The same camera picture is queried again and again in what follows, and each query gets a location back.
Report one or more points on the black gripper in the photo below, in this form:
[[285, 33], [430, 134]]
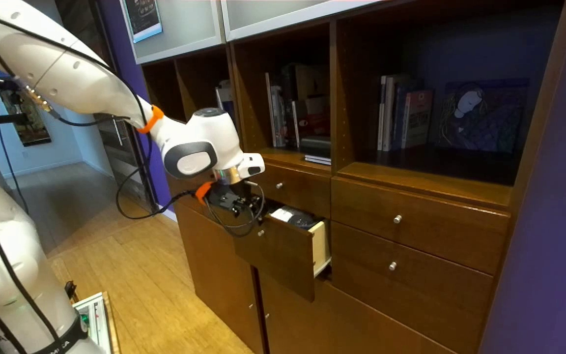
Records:
[[232, 199]]

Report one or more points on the wooden drawer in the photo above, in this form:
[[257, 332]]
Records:
[[289, 254]]

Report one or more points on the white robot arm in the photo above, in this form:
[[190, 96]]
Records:
[[53, 65]]

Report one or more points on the white paper in drawer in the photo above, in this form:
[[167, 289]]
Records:
[[281, 214]]

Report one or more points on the black object in drawer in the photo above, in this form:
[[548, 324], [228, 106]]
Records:
[[300, 220]]

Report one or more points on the closed drawer upper left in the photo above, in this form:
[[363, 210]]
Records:
[[298, 187]]

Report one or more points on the closed drawer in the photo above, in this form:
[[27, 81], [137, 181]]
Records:
[[460, 232], [298, 187], [436, 297]]

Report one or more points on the closed drawer lower right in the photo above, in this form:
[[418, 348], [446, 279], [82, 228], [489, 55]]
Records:
[[436, 297]]

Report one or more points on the closed drawer upper right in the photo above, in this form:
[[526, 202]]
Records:
[[460, 232]]

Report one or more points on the flat book lying shelf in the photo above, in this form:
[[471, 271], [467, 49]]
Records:
[[320, 159]]

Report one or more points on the books in middle shelf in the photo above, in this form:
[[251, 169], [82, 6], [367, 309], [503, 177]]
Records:
[[298, 108]]

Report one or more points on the books in shelf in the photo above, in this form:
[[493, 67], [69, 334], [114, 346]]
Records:
[[405, 108], [298, 108]]

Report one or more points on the wooden shelf cabinet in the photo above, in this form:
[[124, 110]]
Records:
[[432, 39]]

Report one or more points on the books in right shelf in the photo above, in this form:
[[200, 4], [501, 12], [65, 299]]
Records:
[[405, 108]]

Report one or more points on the white device on floor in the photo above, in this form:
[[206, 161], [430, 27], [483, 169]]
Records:
[[98, 326]]

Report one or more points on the poster top left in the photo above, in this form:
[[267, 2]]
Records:
[[143, 18]]

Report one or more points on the dark picture in shelf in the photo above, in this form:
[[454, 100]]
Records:
[[481, 114]]

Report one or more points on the framed picture on wall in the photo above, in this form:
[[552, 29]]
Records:
[[29, 126]]

